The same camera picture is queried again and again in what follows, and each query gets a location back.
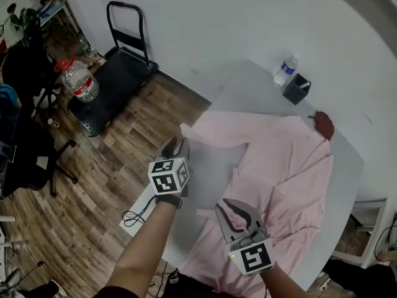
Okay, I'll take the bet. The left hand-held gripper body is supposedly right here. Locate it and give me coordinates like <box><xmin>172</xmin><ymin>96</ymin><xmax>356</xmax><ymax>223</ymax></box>
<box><xmin>148</xmin><ymin>155</ymin><xmax>190</xmax><ymax>197</ymax></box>

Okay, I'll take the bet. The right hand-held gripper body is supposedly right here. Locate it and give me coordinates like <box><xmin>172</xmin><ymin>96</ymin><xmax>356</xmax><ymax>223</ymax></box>
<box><xmin>228</xmin><ymin>232</ymin><xmax>276</xmax><ymax>278</ymax></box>

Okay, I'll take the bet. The pink robe garment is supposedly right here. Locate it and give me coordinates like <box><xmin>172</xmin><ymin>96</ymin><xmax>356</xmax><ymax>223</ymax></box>
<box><xmin>179</xmin><ymin>110</ymin><xmax>335</xmax><ymax>298</ymax></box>

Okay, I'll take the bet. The person's left forearm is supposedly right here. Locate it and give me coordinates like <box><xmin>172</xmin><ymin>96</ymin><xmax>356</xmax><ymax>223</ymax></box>
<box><xmin>107</xmin><ymin>203</ymin><xmax>182</xmax><ymax>298</ymax></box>

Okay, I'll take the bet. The person's right forearm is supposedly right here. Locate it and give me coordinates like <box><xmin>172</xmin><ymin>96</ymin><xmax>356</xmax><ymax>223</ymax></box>
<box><xmin>259</xmin><ymin>264</ymin><xmax>308</xmax><ymax>298</ymax></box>

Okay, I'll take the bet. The black wrist band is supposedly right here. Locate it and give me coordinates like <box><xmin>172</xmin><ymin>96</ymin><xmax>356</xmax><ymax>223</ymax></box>
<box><xmin>154</xmin><ymin>193</ymin><xmax>184</xmax><ymax>210</ymax></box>

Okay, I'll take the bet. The person's black clothing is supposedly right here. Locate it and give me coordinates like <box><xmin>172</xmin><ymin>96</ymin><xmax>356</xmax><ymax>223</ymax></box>
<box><xmin>102</xmin><ymin>268</ymin><xmax>218</xmax><ymax>298</ymax></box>

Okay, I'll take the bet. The black platform trolley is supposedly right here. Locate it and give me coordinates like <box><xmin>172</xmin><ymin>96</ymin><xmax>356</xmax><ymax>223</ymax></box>
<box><xmin>66</xmin><ymin>1</ymin><xmax>159</xmax><ymax>138</ymax></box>

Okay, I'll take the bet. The large clear jug red cap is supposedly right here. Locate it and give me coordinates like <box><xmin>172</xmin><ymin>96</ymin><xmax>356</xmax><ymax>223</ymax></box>
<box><xmin>54</xmin><ymin>56</ymin><xmax>100</xmax><ymax>104</ymax></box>

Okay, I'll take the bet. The white side table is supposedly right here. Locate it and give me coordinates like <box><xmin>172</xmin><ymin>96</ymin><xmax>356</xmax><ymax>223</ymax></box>
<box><xmin>333</xmin><ymin>197</ymin><xmax>388</xmax><ymax>266</ymax></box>

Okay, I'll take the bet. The black square pen holder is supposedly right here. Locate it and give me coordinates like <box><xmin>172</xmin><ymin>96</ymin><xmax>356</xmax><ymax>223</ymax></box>
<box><xmin>282</xmin><ymin>72</ymin><xmax>312</xmax><ymax>106</ymax></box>

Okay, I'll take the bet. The clear water bottle blue label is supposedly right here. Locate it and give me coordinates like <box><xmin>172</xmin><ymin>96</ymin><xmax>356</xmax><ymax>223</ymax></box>
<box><xmin>272</xmin><ymin>54</ymin><xmax>298</xmax><ymax>86</ymax></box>

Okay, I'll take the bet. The small clear bottle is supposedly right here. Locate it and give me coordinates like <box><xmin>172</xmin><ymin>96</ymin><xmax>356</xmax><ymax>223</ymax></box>
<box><xmin>78</xmin><ymin>35</ymin><xmax>96</xmax><ymax>58</ymax></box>

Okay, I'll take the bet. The black office chair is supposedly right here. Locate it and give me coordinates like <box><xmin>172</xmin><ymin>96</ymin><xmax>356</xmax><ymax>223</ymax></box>
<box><xmin>0</xmin><ymin>104</ymin><xmax>78</xmax><ymax>198</ymax></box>

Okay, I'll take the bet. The blue bag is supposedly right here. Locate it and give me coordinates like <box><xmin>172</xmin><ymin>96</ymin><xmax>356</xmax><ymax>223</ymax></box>
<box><xmin>0</xmin><ymin>84</ymin><xmax>19</xmax><ymax>120</ymax></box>

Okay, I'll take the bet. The white office desk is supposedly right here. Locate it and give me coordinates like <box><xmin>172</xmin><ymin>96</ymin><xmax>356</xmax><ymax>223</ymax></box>
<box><xmin>29</xmin><ymin>0</ymin><xmax>81</xmax><ymax>38</ymax></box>

